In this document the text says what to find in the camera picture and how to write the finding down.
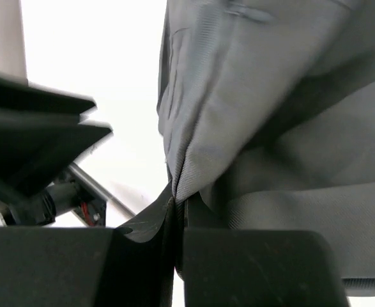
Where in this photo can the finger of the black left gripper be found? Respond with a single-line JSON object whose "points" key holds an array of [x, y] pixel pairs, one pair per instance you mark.
{"points": [[16, 96], [35, 147]]}

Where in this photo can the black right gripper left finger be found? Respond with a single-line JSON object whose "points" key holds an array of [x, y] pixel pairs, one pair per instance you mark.
{"points": [[131, 265]]}

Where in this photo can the grey pleated skirt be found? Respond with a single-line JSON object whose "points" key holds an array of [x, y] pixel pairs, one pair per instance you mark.
{"points": [[267, 110]]}

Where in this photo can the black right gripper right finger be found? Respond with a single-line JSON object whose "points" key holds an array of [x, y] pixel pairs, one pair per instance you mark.
{"points": [[224, 267]]}

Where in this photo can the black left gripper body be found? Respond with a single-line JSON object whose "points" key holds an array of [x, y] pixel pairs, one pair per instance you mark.
{"points": [[73, 191]]}

